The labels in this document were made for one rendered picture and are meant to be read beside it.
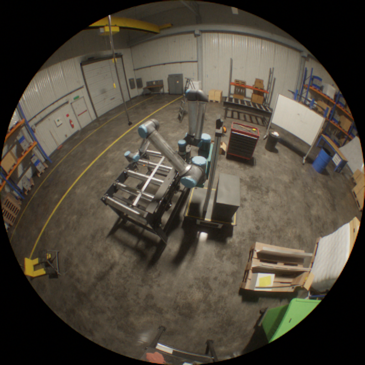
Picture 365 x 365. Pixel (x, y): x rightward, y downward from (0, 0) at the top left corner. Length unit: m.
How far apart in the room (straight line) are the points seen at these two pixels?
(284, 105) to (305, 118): 0.89
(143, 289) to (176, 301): 0.58
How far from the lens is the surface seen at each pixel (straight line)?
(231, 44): 11.22
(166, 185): 1.48
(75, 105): 10.42
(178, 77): 11.44
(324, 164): 5.88
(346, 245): 3.02
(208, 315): 2.49
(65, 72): 10.71
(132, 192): 1.91
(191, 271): 2.32
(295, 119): 5.27
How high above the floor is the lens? 2.32
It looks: 51 degrees down
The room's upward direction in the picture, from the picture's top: 5 degrees counter-clockwise
